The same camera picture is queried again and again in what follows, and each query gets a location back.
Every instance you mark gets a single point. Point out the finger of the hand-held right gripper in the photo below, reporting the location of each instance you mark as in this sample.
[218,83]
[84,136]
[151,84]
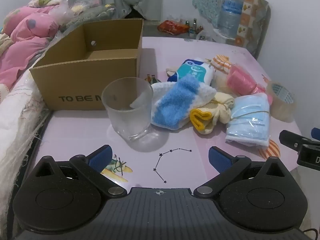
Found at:
[316,133]
[292,140]

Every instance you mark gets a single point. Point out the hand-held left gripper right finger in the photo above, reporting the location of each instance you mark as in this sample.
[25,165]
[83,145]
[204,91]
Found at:
[220,160]

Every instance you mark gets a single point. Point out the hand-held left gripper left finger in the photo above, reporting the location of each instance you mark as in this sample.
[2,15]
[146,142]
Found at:
[101,158]

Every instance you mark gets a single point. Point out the pack of blue face masks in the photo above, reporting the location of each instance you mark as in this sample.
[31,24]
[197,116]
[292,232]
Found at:
[250,122]

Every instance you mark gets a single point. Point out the blue and white fuzzy sock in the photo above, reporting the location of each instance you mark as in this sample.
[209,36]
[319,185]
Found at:
[172,102]

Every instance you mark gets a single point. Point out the brown cardboard box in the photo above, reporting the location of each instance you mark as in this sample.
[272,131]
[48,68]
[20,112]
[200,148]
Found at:
[82,82]

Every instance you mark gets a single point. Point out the pink plastic bag bundle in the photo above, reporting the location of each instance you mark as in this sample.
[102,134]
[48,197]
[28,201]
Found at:
[240,80]

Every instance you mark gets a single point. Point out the blue and white tissue pack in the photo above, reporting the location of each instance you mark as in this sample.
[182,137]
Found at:
[195,70]

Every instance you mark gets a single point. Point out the clear packing tape roll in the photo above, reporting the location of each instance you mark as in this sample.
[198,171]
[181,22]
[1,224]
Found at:
[281,111]

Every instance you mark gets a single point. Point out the clear glass cup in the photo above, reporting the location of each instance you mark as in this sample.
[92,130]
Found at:
[125,122]

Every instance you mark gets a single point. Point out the orange striped cream cloth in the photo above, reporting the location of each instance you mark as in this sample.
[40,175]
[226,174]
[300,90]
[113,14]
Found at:
[221,63]

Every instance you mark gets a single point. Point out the patchwork printed cloth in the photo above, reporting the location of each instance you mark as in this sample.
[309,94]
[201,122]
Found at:
[255,22]

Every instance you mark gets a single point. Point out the pink blanket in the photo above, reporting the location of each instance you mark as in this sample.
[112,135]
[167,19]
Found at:
[25,45]

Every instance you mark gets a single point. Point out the dark glass bottle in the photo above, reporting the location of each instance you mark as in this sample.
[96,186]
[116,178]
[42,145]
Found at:
[194,24]

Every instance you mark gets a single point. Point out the blue water jug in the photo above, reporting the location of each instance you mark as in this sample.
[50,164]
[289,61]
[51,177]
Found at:
[230,15]

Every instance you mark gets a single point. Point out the red snack bag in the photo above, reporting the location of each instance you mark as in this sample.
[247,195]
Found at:
[172,27]

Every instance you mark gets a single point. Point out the grey floral quilt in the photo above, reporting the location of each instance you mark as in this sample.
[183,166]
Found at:
[100,14]

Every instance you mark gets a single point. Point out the beige blanket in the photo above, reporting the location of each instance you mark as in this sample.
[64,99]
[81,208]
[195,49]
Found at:
[5,42]

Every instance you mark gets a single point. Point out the clear plastic bag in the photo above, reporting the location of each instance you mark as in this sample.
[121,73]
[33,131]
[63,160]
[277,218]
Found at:
[58,11]

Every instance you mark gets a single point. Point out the floral cream blanket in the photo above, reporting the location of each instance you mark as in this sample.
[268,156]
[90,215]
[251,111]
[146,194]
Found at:
[42,1]

